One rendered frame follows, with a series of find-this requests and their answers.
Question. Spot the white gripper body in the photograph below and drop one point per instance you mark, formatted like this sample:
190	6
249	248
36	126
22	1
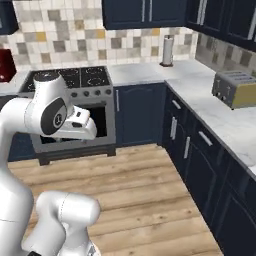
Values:
83	131

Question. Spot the navy base cupboard run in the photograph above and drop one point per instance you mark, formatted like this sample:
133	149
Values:
206	180

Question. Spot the steel stove with oven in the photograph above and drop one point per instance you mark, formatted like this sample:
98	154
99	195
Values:
93	90

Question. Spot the paper towel roll on holder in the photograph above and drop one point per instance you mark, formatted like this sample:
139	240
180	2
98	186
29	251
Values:
167	50

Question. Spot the dark red appliance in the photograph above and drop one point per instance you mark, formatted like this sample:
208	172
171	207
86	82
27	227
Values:
6	66

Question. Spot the navy wall cupboard run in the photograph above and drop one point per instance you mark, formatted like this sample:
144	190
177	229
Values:
230	20

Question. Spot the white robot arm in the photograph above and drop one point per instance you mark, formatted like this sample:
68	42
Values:
16	126

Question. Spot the silver and yellow toaster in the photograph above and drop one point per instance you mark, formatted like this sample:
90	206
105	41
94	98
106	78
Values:
233	90

